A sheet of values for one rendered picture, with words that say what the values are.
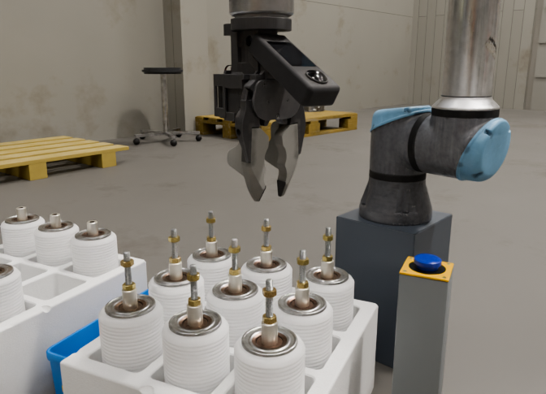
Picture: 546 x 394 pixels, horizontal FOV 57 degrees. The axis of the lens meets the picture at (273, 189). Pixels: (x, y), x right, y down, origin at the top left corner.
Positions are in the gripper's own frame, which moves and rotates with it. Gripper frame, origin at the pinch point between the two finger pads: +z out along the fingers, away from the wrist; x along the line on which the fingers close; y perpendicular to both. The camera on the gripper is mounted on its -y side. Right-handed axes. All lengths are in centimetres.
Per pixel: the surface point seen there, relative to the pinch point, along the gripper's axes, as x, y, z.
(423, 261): -23.0, -7.4, 13.3
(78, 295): 9, 47, 29
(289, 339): -1.8, -1.3, 20.8
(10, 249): 14, 78, 27
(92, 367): 16.9, 21.1, 28.2
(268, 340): 0.9, -0.1, 20.4
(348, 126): -328, 272, 43
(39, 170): -38, 242, 42
